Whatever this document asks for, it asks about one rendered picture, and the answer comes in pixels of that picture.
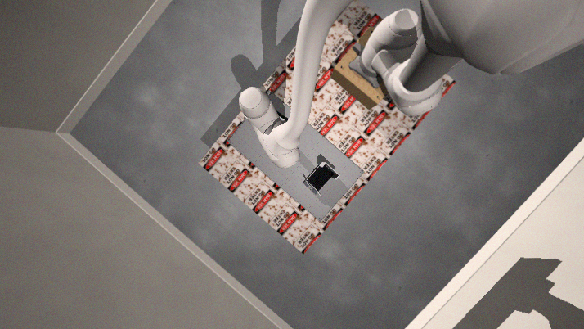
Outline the black well plate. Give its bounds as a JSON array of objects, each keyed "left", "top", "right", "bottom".
[{"left": 307, "top": 165, "right": 334, "bottom": 191}]

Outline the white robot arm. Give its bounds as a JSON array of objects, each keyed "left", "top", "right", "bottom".
[{"left": 239, "top": 0, "right": 584, "bottom": 169}]

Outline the grey rack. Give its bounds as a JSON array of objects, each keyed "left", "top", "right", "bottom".
[{"left": 303, "top": 162, "right": 340, "bottom": 196}]

